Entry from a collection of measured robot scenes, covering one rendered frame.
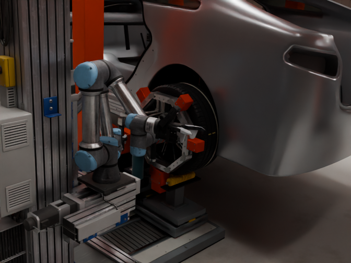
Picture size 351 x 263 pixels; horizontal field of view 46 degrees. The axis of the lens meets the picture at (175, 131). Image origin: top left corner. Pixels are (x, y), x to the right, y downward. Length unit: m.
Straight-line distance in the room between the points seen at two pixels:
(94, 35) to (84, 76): 1.10
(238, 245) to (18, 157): 1.90
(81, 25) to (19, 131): 1.22
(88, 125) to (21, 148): 0.32
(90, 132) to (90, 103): 0.14
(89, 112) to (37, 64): 0.32
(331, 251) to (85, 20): 2.48
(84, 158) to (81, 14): 1.24
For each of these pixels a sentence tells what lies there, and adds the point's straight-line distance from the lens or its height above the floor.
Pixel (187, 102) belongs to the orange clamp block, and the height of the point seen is 1.13.
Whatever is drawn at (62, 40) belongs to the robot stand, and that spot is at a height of 1.54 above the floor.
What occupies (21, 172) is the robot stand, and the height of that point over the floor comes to 0.96.
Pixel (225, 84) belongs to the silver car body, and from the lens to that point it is 2.72.
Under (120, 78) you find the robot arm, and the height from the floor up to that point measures 1.38.
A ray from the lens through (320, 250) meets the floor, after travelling 3.47.
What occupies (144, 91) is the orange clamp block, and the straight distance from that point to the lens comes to 3.01.
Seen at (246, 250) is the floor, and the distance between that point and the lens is 3.27.
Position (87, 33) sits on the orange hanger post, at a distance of 2.97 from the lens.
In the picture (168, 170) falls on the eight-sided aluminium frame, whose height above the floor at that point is 0.61.
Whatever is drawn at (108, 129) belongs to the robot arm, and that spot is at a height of 1.01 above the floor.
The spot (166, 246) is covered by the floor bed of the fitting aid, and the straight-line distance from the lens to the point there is 3.05.
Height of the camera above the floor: 1.79
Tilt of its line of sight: 18 degrees down
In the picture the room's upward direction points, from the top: 4 degrees clockwise
